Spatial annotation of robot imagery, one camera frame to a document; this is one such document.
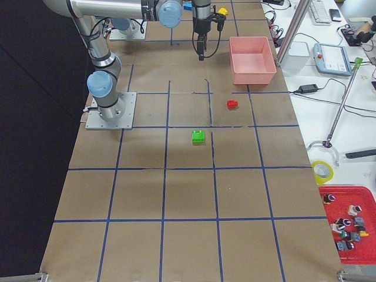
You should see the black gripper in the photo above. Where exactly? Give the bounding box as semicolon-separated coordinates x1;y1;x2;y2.
192;5;226;61

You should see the blue toy block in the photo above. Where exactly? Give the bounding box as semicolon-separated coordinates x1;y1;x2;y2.
183;3;193;11

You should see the yellow toy block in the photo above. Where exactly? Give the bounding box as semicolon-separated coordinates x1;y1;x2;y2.
217;7;229;16

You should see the red toy block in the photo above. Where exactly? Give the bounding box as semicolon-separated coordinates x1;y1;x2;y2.
227;100;239;110

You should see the green toy block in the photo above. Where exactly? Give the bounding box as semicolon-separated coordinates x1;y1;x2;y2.
192;130;206;145

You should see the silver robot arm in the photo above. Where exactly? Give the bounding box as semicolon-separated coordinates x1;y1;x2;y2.
110;1;228;61
44;1;183;120

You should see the pink plastic box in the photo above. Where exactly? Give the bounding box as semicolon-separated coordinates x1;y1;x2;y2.
229;36;277;85

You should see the white plastic container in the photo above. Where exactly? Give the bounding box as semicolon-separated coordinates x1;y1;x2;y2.
282;41;310;72

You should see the black power adapter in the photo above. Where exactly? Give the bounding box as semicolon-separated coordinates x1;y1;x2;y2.
297;84;319;94

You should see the white keyboard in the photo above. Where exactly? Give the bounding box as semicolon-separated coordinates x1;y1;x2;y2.
308;1;331;26

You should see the robot teach pendant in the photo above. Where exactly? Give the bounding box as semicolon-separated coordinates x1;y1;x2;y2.
313;43;352;76

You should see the black smartphone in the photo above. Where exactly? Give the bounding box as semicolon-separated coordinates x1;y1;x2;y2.
329;9;341;22

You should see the reach grabber tool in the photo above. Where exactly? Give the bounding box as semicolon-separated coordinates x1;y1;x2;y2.
307;57;363;167

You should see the yellow tape roll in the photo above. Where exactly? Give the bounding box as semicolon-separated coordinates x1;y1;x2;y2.
312;160;334;184

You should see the red plastic tray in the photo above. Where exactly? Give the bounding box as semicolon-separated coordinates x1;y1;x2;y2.
319;186;375;265

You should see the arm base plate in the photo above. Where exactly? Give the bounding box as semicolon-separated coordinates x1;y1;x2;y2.
85;92;137;130
109;18;147;41

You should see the aluminium frame post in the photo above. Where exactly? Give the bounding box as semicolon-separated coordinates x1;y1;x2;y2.
275;0;311;67

